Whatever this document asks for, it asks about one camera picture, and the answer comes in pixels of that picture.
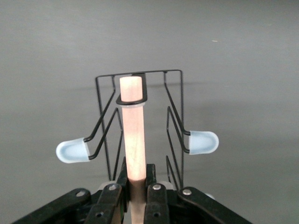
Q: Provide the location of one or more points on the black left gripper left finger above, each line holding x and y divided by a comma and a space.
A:
107, 200

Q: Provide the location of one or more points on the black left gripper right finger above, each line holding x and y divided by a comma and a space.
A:
156, 200

